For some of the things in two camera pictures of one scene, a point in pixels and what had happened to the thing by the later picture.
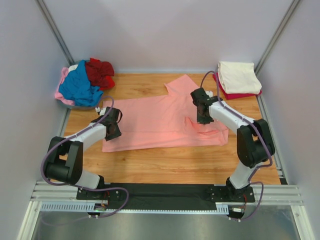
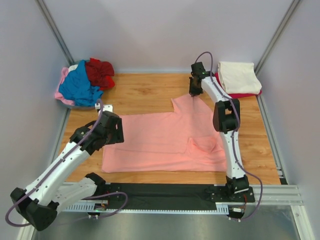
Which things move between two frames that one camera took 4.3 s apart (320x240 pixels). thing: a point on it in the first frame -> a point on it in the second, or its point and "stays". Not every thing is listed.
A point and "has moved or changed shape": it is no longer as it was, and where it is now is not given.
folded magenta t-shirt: (229, 96) stays
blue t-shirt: (76, 87) stays
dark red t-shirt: (101, 73) stays
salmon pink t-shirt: (163, 122) has moved or changed shape
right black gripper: (203, 121) -> (192, 92)
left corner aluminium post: (54, 32) stays
